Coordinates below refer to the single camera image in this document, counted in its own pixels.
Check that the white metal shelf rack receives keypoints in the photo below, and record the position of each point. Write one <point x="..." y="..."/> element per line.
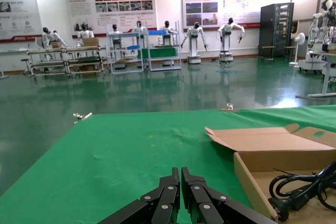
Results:
<point x="126" y="51"/>

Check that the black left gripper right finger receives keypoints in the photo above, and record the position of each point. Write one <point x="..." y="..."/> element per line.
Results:
<point x="202" y="200"/>

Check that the closed brown cardboard carton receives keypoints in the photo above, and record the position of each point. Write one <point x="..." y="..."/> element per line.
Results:
<point x="90" y="42"/>

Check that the white standing fan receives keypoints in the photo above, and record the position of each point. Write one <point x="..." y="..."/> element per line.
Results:
<point x="299" y="39"/>

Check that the silver binder clip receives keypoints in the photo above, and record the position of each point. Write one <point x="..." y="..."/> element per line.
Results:
<point x="230" y="108"/>
<point x="83" y="116"/>

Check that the blue plastic tray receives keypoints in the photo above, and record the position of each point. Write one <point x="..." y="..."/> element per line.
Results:
<point x="157" y="32"/>

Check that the open brown cardboard box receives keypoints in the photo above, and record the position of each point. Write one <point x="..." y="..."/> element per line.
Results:
<point x="275" y="142"/>

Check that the black server cabinet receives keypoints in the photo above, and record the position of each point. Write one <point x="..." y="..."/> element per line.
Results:
<point x="274" y="30"/>

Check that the beige tube frame workbench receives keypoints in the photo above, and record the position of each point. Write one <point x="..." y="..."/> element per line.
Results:
<point x="84" y="62"/>
<point x="47" y="64"/>

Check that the white rack with green panel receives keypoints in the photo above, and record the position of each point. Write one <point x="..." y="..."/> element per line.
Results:
<point x="162" y="53"/>

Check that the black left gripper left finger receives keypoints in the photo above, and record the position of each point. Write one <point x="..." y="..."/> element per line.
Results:
<point x="162" y="203"/>

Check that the white black humanoid robot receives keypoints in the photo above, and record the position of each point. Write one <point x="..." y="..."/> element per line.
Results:
<point x="138" y="30"/>
<point x="85" y="33"/>
<point x="316" y="32"/>
<point x="50" y="36"/>
<point x="226" y="35"/>
<point x="115" y="33"/>
<point x="194" y="40"/>
<point x="166" y="28"/>

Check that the round metal stool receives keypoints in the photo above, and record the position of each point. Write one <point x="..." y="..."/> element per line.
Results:
<point x="25" y="60"/>

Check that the long white table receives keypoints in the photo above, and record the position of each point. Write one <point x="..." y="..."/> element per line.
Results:
<point x="10" y="52"/>

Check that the white leg desk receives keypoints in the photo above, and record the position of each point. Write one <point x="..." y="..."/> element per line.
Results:
<point x="325" y="79"/>

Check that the white red wall poster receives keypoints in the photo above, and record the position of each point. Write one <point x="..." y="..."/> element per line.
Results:
<point x="110" y="9"/>
<point x="18" y="16"/>
<point x="223" y="3"/>

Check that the small brown side table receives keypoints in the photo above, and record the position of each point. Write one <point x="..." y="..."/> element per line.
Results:
<point x="290" y="47"/>
<point x="268" y="47"/>

